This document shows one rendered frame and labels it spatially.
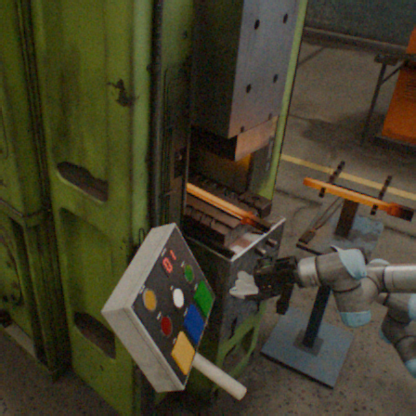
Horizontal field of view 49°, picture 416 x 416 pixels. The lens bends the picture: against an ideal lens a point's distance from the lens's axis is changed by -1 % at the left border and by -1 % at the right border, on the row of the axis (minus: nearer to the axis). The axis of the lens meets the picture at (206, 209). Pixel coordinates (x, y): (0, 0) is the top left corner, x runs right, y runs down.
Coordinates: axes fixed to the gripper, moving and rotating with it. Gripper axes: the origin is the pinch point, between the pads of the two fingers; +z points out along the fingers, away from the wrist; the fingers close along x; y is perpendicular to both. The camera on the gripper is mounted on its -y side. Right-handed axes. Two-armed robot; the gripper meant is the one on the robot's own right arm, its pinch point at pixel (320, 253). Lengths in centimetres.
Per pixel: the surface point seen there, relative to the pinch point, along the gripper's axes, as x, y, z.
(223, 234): -12.2, 2.3, 31.5
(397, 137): 342, 87, 67
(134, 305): -71, -19, 14
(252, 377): 14, 100, 21
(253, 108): -6, -43, 31
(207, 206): -3.8, 1.2, 45.6
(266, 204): 15.1, 2.1, 31.3
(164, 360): -69, -5, 6
